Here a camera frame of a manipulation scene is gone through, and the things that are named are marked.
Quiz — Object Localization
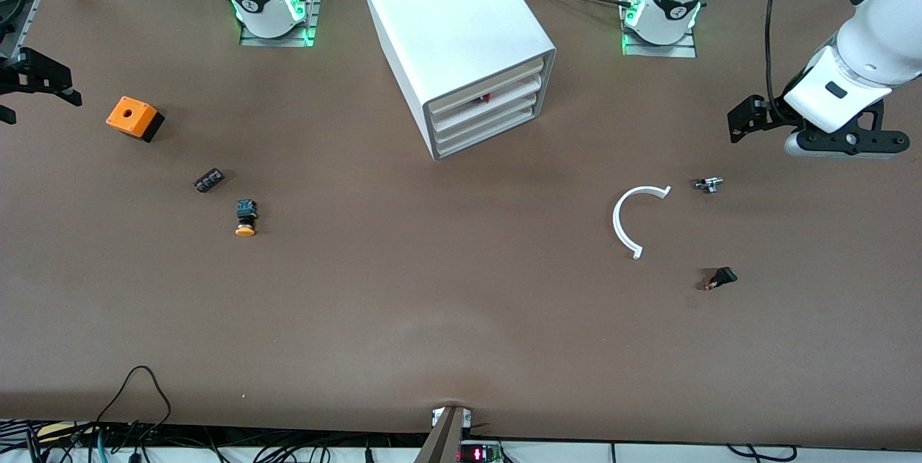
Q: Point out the yellow mushroom push button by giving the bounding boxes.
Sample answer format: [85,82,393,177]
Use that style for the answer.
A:
[235,199,259,238]

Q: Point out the orange box with black base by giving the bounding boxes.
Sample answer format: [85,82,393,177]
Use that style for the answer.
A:
[106,96,166,143]

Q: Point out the device with red display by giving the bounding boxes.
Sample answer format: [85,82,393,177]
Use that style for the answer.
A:
[459,440,505,463]

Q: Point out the aluminium table edge rail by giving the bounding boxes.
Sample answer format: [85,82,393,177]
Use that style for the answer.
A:
[13,0,73,57]

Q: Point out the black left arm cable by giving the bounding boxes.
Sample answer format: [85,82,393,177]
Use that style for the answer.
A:
[765,0,795,104]

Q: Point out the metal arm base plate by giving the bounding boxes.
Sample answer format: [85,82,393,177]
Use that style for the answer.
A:
[239,0,319,48]
[621,0,698,58]

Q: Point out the white curved plastic bracket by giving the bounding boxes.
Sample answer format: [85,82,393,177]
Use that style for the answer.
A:
[612,185,672,260]

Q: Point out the black looped cable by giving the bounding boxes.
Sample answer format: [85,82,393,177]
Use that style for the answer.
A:
[94,365,174,442]

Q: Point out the tangled black cables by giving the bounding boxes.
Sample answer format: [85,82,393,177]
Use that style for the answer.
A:
[0,416,433,463]

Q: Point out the small metal pole bracket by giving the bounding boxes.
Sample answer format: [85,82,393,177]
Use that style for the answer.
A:
[431,408,473,429]

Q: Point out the brown camera pole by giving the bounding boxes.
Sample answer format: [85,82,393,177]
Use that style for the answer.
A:
[414,405,465,463]

